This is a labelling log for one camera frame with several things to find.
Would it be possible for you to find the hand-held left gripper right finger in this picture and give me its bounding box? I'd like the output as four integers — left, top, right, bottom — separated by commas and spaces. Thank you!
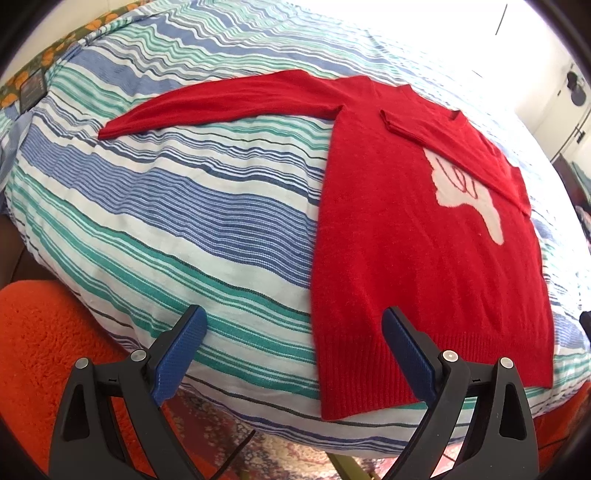
381, 306, 540, 480

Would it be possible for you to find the black device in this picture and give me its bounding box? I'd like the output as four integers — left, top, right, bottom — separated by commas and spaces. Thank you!
19, 74, 47, 113

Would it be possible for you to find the striped duvet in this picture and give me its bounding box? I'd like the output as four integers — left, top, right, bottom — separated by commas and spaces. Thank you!
0, 0, 591, 460

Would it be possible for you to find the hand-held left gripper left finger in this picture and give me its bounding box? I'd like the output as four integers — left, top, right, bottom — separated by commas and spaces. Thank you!
48, 305, 208, 480

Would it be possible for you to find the black hat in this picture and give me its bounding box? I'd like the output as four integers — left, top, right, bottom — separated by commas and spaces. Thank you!
566, 69, 587, 107

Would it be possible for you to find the light blue cloth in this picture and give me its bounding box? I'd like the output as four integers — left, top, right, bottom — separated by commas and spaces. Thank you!
0, 111, 34, 186

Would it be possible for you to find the dark wooden dresser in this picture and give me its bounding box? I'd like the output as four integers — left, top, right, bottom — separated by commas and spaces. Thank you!
551, 154, 591, 209

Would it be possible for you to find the red sweater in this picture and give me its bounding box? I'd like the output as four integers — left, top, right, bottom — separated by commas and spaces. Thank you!
98, 69, 555, 422

